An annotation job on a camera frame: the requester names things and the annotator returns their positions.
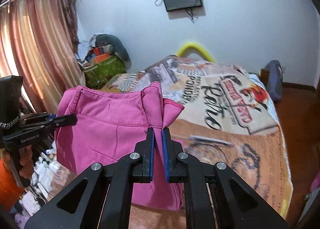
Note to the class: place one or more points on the green storage bag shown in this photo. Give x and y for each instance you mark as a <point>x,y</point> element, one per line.
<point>98,75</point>

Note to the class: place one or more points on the clutter pile beside bed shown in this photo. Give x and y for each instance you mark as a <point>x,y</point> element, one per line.
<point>45,182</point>

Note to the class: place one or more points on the left hand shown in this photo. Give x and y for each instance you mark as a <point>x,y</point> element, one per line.
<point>25,160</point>

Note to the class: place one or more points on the grey plush pillow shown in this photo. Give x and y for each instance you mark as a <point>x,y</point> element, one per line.
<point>118,48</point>

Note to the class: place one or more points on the yellow curved headboard tube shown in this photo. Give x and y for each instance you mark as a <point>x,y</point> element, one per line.
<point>196,48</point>

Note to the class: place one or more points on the striped brown curtain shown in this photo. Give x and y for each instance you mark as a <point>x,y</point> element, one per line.
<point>39,40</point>

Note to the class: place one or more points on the blue grey backpack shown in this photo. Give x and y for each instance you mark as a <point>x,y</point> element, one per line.
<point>275,80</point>

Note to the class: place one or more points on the pink pants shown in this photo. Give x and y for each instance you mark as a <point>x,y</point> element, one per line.
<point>109,126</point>

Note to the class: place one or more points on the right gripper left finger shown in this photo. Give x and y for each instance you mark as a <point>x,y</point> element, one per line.
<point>101,196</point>

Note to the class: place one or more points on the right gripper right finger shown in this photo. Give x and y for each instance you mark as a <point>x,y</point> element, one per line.
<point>215,196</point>

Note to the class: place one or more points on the newspaper print bedspread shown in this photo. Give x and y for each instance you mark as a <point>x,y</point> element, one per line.
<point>228,116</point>

